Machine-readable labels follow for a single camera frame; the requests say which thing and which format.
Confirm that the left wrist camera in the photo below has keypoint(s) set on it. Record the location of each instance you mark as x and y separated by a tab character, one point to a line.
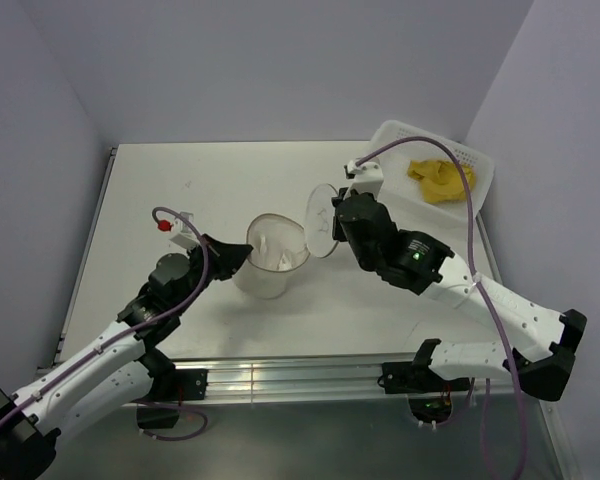
178	230

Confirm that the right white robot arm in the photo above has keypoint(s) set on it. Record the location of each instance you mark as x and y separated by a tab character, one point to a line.
536	346

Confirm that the white plastic basket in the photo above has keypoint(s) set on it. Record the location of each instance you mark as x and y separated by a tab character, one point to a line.
401	191

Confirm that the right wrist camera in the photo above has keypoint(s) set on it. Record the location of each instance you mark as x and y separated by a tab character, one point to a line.
366	178

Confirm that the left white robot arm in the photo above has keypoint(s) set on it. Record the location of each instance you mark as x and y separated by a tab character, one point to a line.
121	365

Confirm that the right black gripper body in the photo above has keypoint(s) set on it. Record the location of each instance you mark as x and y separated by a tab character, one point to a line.
364	258

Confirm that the aluminium rail frame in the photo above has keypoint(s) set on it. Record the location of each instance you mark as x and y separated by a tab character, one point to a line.
325	339

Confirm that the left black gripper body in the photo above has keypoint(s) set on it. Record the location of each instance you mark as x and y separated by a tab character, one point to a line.
195	263

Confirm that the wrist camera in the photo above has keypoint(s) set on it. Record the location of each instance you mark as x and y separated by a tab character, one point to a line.
366	178
178	230

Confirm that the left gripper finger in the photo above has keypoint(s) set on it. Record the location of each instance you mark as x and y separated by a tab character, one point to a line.
226	271
227	253

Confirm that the white bra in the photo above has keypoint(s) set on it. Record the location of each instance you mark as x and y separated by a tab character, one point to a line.
277	247

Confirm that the yellow bra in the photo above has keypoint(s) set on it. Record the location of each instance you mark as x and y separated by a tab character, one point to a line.
439	181

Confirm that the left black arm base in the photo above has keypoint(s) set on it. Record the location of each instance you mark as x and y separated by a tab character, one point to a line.
178	386

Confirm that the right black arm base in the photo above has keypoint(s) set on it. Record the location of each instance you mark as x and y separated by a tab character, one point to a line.
411	377

